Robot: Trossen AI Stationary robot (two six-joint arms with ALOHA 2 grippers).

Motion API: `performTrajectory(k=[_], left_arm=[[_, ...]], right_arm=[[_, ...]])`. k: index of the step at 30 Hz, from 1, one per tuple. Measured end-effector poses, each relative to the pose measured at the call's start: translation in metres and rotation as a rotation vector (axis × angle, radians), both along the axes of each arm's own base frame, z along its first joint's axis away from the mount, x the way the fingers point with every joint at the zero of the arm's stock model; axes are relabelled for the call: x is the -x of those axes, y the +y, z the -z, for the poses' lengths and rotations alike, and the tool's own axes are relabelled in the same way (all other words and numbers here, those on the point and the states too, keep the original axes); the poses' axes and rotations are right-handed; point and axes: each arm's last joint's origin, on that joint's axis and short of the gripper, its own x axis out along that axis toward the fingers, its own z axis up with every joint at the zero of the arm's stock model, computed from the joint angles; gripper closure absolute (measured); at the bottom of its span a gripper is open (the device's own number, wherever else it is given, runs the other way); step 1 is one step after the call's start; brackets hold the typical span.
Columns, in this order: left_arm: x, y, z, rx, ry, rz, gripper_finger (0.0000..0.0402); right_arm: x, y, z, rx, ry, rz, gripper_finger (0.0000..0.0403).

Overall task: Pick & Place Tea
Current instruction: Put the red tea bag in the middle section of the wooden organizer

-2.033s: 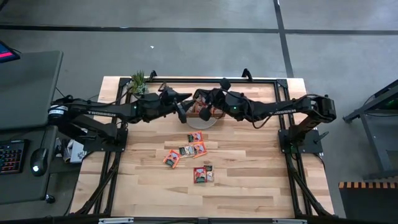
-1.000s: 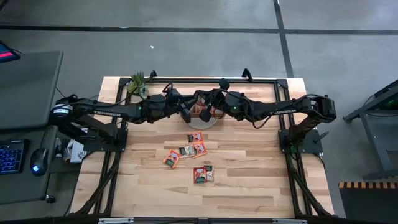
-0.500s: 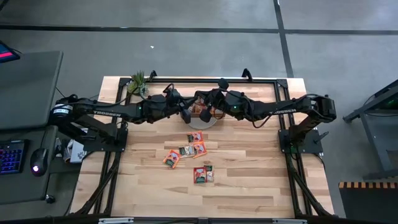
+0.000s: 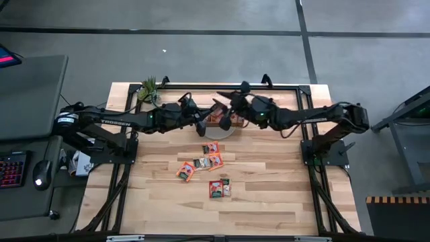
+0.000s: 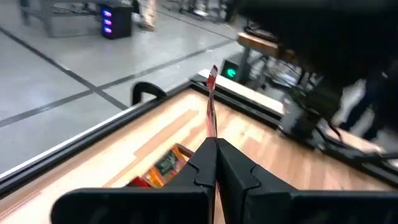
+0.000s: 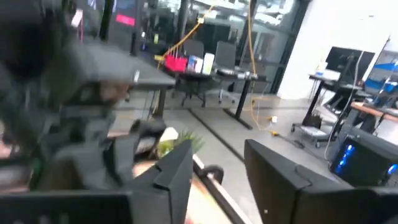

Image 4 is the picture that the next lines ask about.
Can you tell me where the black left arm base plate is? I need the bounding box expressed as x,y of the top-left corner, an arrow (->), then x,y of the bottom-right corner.
89,137 -> 139,165

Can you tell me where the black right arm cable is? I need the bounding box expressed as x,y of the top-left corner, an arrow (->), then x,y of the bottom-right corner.
280,120 -> 303,139

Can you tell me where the black metal stand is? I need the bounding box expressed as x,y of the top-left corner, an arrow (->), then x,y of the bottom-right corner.
370,85 -> 430,196

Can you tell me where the wooden three-compartment tea box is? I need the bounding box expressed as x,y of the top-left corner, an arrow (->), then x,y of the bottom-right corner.
193,107 -> 245,128

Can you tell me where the dark grey desk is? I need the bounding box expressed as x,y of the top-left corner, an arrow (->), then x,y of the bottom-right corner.
0,54 -> 70,222

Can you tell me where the red strawberry tea packet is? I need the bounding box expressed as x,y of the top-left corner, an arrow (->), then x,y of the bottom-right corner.
208,180 -> 225,199
207,109 -> 225,124

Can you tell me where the white printed carton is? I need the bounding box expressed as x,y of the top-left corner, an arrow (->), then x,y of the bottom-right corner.
69,150 -> 95,177

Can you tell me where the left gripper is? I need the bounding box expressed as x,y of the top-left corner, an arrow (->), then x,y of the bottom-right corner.
175,93 -> 228,127

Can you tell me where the beige vanilla tea packet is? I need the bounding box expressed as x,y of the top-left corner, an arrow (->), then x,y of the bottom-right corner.
193,157 -> 211,170
221,178 -> 232,197

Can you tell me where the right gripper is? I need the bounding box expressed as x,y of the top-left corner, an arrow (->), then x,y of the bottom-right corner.
216,80 -> 271,124

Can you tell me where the black computer mouse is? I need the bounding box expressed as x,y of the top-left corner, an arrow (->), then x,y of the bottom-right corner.
32,159 -> 53,192

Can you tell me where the white round plate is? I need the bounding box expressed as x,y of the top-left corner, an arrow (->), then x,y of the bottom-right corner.
203,126 -> 236,140

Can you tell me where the silver metal bracket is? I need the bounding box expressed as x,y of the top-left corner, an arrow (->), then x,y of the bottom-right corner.
106,235 -> 145,242
294,236 -> 333,242

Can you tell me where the dark computer screen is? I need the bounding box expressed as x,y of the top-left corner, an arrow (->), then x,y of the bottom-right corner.
0,43 -> 23,69

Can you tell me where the backlit black keyboard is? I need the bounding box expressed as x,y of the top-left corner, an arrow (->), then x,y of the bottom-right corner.
0,150 -> 30,190

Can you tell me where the black case with striped edge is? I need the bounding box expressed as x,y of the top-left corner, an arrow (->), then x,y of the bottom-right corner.
365,196 -> 430,242

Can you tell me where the black aluminium table frame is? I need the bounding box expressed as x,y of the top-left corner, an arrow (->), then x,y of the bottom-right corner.
75,75 -> 362,236

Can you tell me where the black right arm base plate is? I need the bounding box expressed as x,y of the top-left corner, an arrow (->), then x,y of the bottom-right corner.
300,139 -> 350,167

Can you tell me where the potted green succulent plant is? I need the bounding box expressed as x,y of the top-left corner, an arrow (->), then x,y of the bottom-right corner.
136,75 -> 162,105

